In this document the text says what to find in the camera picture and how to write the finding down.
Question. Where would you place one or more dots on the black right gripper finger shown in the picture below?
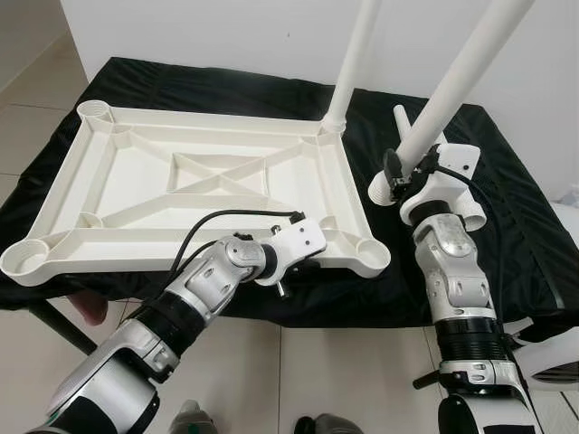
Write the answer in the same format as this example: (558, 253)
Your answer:
(393, 170)

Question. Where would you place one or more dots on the white plastic children table top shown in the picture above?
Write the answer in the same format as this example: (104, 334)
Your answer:
(127, 181)

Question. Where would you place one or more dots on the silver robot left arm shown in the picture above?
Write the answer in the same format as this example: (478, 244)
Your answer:
(204, 289)

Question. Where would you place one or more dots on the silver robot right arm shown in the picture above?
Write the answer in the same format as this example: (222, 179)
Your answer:
(457, 280)

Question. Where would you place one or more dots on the black tablecloth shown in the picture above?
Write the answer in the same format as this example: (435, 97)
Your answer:
(516, 253)

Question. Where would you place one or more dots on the grey robot right leg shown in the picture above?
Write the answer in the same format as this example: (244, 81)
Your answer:
(327, 425)

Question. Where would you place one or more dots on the grey robot leg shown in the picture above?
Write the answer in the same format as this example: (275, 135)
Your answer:
(194, 420)
(327, 425)

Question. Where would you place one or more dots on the black metal table leg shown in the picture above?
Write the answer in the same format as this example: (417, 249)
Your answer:
(427, 380)
(63, 327)

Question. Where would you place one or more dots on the grey robot left leg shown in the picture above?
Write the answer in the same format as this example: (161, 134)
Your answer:
(194, 420)

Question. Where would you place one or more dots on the pink cloth piece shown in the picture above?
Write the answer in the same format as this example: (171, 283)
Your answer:
(90, 309)

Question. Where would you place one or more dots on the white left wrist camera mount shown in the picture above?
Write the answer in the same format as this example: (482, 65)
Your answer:
(298, 242)

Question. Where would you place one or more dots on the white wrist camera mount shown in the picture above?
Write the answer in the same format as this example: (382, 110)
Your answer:
(298, 242)
(443, 185)

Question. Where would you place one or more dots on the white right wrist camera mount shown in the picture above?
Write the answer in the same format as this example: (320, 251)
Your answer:
(443, 185)

